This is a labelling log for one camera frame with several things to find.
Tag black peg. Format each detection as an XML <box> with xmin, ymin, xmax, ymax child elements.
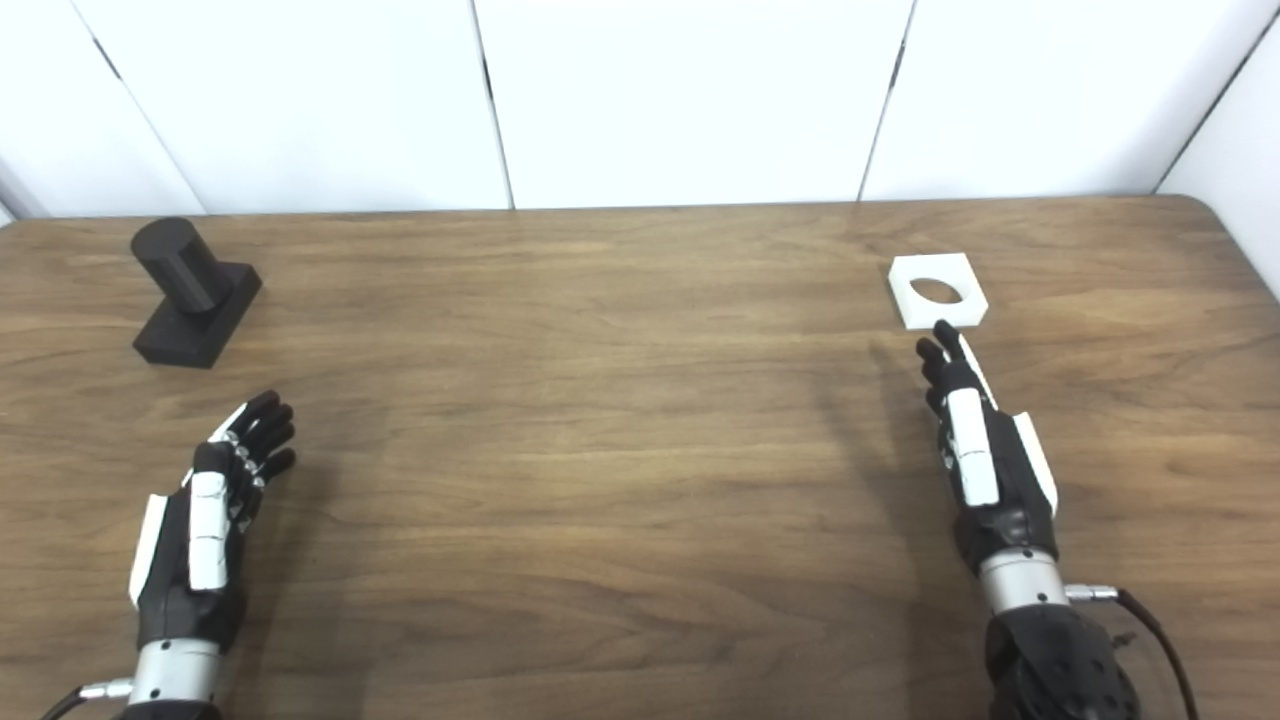
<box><xmin>131</xmin><ymin>217</ymin><xmax>264</xmax><ymax>369</ymax></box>

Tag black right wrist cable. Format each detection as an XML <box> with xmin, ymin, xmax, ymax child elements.
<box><xmin>1064</xmin><ymin>584</ymin><xmax>1201</xmax><ymax>720</ymax></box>

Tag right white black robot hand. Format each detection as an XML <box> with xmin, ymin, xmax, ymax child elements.
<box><xmin>915</xmin><ymin>320</ymin><xmax>1060</xmax><ymax>578</ymax></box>

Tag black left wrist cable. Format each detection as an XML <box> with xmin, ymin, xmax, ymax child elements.
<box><xmin>40</xmin><ymin>678</ymin><xmax>136</xmax><ymax>720</ymax></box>

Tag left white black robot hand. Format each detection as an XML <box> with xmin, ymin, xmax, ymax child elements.
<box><xmin>129</xmin><ymin>390</ymin><xmax>298</xmax><ymax>656</ymax></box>

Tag white square piece with hole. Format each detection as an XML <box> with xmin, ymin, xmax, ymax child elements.
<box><xmin>888</xmin><ymin>253</ymin><xmax>990</xmax><ymax>332</ymax></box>

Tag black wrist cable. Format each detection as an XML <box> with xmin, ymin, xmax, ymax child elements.
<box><xmin>1064</xmin><ymin>584</ymin><xmax>1201</xmax><ymax>720</ymax></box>
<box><xmin>40</xmin><ymin>678</ymin><xmax>136</xmax><ymax>720</ymax></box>

